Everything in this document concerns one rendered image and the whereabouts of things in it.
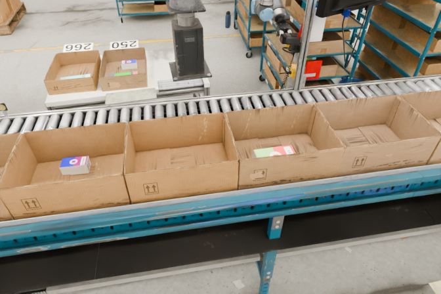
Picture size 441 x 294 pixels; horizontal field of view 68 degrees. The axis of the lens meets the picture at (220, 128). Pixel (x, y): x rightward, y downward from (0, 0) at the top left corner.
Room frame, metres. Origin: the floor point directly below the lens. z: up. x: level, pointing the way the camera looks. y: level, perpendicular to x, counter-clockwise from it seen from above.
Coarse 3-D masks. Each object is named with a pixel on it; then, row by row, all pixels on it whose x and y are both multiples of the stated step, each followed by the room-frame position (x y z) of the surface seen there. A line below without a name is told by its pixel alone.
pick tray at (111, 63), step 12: (132, 48) 2.14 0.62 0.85; (144, 48) 2.13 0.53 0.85; (108, 60) 2.10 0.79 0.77; (120, 60) 2.12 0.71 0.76; (144, 60) 2.13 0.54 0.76; (108, 72) 1.95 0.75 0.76; (120, 72) 1.95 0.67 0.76; (144, 72) 1.95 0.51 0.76; (108, 84) 1.74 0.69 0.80; (120, 84) 1.75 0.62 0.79; (132, 84) 1.76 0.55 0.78; (144, 84) 1.78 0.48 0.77
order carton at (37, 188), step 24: (24, 144) 0.94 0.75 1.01; (48, 144) 0.98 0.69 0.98; (72, 144) 0.99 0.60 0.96; (96, 144) 1.01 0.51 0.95; (120, 144) 1.02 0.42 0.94; (24, 168) 0.87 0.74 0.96; (48, 168) 0.93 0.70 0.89; (96, 168) 0.93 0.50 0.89; (120, 168) 0.93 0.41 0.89; (0, 192) 0.68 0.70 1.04; (24, 192) 0.69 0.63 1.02; (48, 192) 0.70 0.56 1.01; (72, 192) 0.72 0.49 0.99; (96, 192) 0.73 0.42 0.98; (120, 192) 0.74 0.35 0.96; (24, 216) 0.69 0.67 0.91
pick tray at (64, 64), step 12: (60, 60) 2.06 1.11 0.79; (72, 60) 2.07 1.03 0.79; (84, 60) 2.09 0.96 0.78; (96, 60) 1.96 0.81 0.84; (48, 72) 1.80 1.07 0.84; (60, 72) 1.95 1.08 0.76; (72, 72) 1.95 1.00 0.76; (84, 72) 1.95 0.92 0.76; (96, 72) 1.87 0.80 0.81; (48, 84) 1.69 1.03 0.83; (60, 84) 1.70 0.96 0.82; (72, 84) 1.71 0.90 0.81; (84, 84) 1.72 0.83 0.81; (96, 84) 1.79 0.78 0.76
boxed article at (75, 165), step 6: (84, 156) 0.96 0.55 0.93; (66, 162) 0.92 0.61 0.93; (72, 162) 0.92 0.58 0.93; (78, 162) 0.92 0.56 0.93; (84, 162) 0.92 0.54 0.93; (90, 162) 0.96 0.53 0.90; (60, 168) 0.89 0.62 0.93; (66, 168) 0.90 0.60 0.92; (72, 168) 0.90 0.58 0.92; (78, 168) 0.90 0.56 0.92; (84, 168) 0.91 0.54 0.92; (66, 174) 0.90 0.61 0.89; (72, 174) 0.90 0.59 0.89
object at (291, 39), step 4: (280, 36) 1.81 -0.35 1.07; (284, 36) 1.78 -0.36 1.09; (288, 36) 1.78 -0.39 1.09; (292, 36) 1.78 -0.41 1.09; (296, 36) 1.78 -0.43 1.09; (300, 36) 1.80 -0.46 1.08; (280, 40) 1.79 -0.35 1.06; (284, 40) 1.77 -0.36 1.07; (288, 40) 1.77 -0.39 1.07; (292, 40) 1.77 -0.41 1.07; (296, 40) 1.78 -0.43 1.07; (300, 40) 1.78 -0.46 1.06; (288, 44) 1.77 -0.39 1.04; (292, 44) 1.78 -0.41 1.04; (296, 44) 1.78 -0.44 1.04; (288, 48) 1.80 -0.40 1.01; (292, 48) 1.79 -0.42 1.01
